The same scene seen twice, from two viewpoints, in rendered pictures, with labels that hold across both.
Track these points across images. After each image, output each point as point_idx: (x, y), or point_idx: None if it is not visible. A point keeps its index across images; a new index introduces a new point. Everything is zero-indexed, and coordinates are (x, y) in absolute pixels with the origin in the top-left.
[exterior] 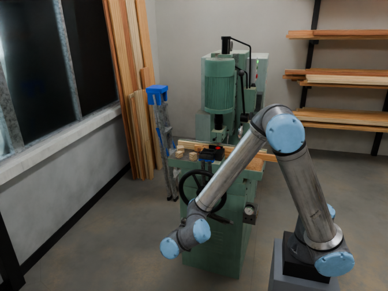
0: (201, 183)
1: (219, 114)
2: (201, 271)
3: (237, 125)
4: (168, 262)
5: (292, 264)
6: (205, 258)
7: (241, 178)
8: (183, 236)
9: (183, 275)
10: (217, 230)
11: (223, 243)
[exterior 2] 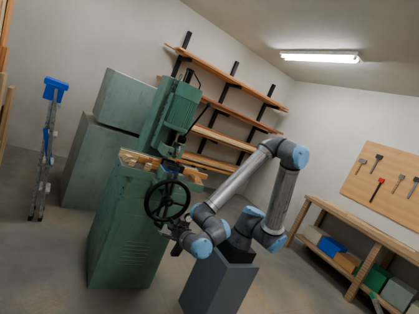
0: None
1: (176, 132)
2: (111, 290)
3: None
4: (69, 291)
5: (238, 253)
6: (121, 274)
7: None
8: (216, 235)
9: (95, 299)
10: (147, 240)
11: (148, 253)
